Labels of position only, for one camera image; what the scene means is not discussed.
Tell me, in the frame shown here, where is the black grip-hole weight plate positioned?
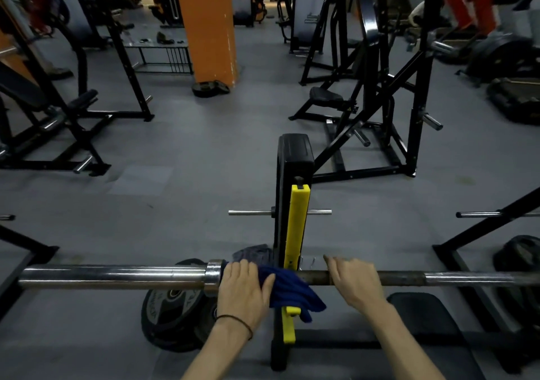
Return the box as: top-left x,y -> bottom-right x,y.
193,295 -> 220,347

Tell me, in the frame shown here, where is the black bench press rack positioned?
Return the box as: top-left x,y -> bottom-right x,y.
227,133 -> 540,374

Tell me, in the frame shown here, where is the black and red lever machine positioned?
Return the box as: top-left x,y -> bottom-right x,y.
289,0 -> 498,182

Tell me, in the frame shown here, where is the blue cleaning cloth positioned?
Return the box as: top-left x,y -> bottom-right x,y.
221,261 -> 327,324

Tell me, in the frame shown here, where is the black weight plate white lettering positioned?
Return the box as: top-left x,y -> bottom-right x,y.
140,258 -> 220,354

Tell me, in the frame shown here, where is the person's right forearm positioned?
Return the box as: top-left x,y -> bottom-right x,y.
358,299 -> 446,380

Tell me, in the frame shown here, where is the black hair tie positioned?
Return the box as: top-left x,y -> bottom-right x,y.
215,314 -> 254,342

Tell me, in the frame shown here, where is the black squat rack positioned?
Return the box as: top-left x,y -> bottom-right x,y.
91,0 -> 155,123

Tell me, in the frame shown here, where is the black wire frame table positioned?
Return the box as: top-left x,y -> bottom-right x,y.
122,38 -> 194,75

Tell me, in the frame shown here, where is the person's left forearm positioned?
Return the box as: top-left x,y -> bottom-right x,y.
181,316 -> 254,380

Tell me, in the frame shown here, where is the black plate-loaded machine frame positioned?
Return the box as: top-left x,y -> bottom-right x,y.
299,0 -> 363,86

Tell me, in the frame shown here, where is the wide orange pillar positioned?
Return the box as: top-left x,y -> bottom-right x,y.
173,0 -> 239,89

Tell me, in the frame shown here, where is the yellow bar hook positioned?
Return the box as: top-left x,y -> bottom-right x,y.
281,184 -> 312,345

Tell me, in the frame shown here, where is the large black weight plate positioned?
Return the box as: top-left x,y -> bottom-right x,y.
492,235 -> 540,330

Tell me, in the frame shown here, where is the person's right hand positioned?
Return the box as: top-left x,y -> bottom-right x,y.
323,254 -> 387,314

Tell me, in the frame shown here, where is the black incline bench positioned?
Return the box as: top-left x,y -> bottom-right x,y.
0,0 -> 113,177

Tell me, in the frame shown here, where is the steel barbell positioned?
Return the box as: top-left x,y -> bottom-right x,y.
17,259 -> 540,291

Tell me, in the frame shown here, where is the person's left hand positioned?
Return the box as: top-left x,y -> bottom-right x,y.
215,259 -> 276,334

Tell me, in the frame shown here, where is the black elliptical trainer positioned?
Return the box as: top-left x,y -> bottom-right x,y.
457,34 -> 540,83

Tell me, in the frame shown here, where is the grey cloth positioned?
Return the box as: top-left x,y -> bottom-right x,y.
231,243 -> 276,268

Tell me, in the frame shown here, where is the narrow orange pillar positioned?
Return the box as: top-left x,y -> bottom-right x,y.
0,29 -> 34,81

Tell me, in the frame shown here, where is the black rack base frame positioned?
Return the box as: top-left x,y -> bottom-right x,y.
0,214 -> 60,322

